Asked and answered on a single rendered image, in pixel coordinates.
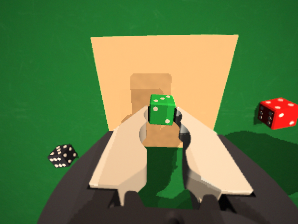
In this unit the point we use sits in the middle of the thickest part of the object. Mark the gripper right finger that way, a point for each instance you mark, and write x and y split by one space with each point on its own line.
214 165

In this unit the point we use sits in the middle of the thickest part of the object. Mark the green die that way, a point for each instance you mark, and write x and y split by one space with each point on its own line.
161 110

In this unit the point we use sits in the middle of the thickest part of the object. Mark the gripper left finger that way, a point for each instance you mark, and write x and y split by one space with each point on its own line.
99 179

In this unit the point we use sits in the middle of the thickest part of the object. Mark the red die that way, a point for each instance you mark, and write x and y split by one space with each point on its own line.
278 113

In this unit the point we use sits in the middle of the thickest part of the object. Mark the black die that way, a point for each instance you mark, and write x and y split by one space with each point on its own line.
62 156

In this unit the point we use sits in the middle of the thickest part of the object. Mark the tan flat mat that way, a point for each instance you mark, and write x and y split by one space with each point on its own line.
191 68

